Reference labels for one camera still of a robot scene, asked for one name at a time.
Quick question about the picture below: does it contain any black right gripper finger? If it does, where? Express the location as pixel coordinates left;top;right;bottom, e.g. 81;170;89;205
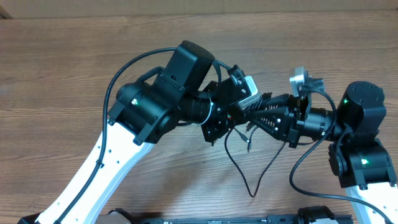
249;106;291;141
257;93;290;109

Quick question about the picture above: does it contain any thin black cable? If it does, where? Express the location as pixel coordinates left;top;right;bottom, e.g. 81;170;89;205
223;126;289;198

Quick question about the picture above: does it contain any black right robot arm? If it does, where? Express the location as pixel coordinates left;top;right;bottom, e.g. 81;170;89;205
250;80;397;223

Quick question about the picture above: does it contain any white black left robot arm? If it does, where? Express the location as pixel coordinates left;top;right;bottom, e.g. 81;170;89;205
21;40;258;223

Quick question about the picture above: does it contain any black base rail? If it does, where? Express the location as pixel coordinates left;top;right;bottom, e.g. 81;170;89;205
77;213;354;224

